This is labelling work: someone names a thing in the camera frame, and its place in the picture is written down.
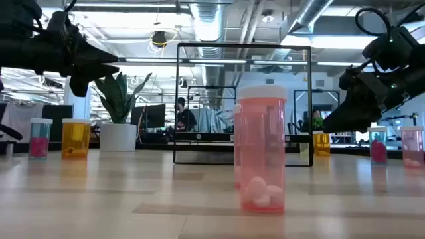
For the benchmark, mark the grey metal post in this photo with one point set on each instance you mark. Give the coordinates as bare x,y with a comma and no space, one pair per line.
9,149

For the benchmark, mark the orange pill bottle white cap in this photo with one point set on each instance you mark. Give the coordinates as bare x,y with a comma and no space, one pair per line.
75,139
322,144

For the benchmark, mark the black background metal frame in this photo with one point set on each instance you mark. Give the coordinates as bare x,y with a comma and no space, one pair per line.
212,87
315,90

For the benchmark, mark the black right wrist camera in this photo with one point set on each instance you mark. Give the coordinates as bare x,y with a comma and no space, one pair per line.
390,49

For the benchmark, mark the silver smooth ventilation duct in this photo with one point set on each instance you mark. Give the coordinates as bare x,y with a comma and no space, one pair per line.
308,13

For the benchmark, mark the black curved bar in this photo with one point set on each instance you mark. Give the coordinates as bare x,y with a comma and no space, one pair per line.
10,131

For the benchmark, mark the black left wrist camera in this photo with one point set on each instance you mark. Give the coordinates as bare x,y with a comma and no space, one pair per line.
59,23

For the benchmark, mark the green snake plant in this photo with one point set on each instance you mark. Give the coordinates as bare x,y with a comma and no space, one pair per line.
116,99

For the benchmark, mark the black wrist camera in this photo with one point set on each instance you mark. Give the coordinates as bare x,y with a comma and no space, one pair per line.
59,23
390,49

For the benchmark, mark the blue pill bottle red pills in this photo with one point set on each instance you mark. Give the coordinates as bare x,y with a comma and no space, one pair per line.
40,146
378,149

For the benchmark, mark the silver ribbed ventilation duct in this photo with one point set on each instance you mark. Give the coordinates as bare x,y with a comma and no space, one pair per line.
207,26

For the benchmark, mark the black partition panel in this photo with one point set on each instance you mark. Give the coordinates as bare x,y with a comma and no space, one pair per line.
56,123

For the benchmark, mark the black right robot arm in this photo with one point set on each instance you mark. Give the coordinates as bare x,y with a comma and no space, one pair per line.
415,76

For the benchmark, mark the black jointed stand arm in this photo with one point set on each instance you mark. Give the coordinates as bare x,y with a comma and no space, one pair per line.
403,116

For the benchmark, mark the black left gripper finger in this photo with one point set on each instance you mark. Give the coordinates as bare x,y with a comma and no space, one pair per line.
96,54
86,78

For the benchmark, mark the black computer monitor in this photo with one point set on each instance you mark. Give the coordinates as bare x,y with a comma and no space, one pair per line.
152,116

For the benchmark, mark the white cloth cover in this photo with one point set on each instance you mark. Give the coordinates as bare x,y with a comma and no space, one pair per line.
20,119

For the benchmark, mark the small green background plant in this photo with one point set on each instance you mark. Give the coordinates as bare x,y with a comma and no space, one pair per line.
318,123

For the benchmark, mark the pink pill bottle white cap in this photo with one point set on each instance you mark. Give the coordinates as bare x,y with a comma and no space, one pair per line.
262,149
411,149
236,149

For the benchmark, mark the black frame wooden shelf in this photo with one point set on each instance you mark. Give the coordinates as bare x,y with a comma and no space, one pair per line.
206,136

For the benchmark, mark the white round plant pot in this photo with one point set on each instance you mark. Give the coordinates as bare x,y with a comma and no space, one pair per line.
118,137

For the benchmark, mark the person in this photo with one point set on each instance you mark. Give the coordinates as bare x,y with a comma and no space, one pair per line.
186,119
316,113

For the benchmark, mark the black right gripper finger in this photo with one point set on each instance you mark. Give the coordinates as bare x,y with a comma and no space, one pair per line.
352,117

